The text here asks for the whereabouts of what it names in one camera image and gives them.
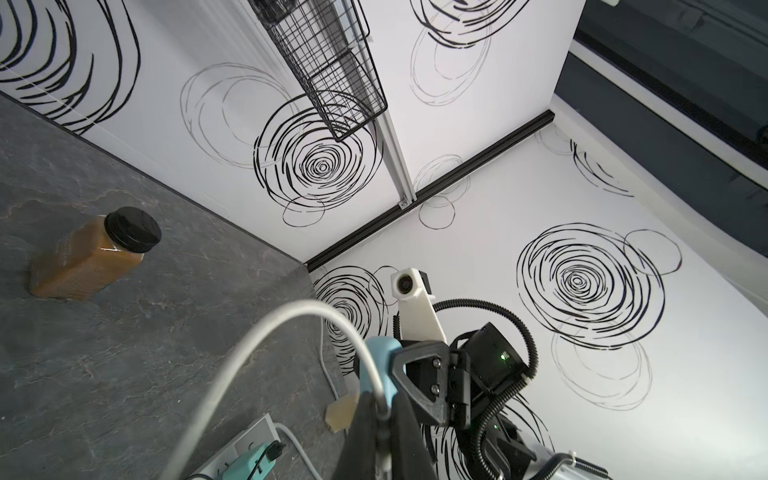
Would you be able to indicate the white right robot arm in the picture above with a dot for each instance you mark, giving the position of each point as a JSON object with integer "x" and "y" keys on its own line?
{"x": 508, "y": 440}

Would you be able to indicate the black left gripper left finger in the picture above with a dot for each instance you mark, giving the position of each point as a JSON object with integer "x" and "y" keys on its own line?
{"x": 358, "y": 458}

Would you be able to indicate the black wire wall basket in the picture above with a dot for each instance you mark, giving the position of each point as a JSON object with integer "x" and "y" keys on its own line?
{"x": 325, "y": 45}

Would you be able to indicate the teal charger with black cable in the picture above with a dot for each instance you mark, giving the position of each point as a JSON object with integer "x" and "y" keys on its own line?
{"x": 256, "y": 463}

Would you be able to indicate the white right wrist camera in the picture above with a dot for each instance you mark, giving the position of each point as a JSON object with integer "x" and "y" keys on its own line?
{"x": 417, "y": 306}

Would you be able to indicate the brown spice bottle black lid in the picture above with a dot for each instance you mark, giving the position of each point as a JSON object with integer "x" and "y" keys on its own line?
{"x": 101, "y": 251}

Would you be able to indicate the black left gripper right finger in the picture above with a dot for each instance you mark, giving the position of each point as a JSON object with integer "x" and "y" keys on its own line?
{"x": 410, "y": 458}

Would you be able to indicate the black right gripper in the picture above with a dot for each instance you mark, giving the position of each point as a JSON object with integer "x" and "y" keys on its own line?
{"x": 452, "y": 385}

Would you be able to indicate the white power strip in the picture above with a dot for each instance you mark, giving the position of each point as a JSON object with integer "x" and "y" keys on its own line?
{"x": 258, "y": 432}

